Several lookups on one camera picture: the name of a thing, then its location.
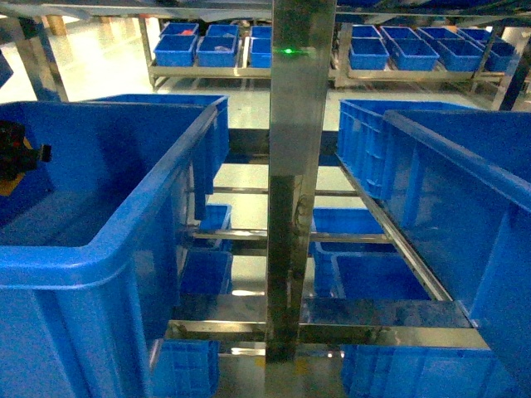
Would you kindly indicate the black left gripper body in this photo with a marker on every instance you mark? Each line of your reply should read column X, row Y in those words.
column 13, row 132

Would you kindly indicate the yellow toy block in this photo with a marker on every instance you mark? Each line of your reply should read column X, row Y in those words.
column 10, row 184

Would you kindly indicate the large blue bin upper left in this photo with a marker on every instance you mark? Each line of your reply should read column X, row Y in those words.
column 92, row 240

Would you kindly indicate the large blue bin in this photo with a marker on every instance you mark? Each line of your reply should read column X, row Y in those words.
column 456, row 182
column 92, row 240

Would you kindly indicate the blue bin floor left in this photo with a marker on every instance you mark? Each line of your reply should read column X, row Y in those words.
column 188, row 363

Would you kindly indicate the small blue bin floor centre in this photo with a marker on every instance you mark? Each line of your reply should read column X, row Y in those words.
column 345, row 220

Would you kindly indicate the blue bin floor right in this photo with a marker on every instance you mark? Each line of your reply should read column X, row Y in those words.
column 377, row 272

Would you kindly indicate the large blue bin upper right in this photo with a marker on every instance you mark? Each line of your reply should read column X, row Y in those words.
column 456, row 182

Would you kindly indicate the vertical steel post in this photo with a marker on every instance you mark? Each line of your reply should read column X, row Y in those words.
column 302, row 35

